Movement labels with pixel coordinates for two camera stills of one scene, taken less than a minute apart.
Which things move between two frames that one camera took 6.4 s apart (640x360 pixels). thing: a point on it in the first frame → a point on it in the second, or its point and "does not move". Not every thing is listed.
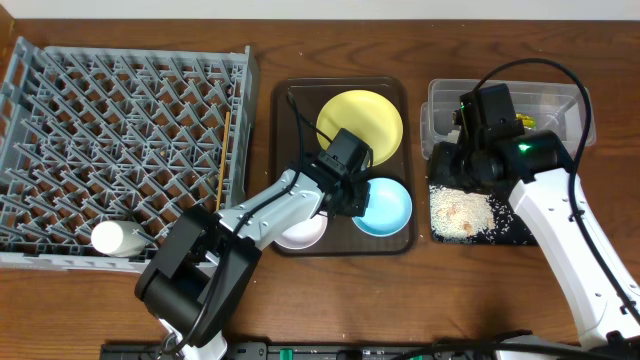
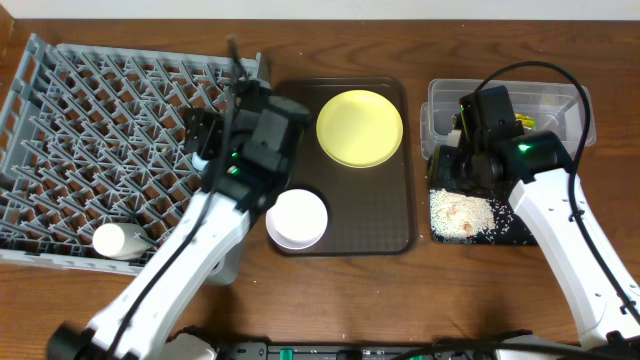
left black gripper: x=351 y=201 → x=201 y=132
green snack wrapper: x=528 y=121 does not move
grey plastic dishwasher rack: x=90 y=136 does not move
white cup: x=118 y=238 does not move
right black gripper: x=440 y=168 does not move
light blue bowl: x=388 y=209 → x=198 y=162
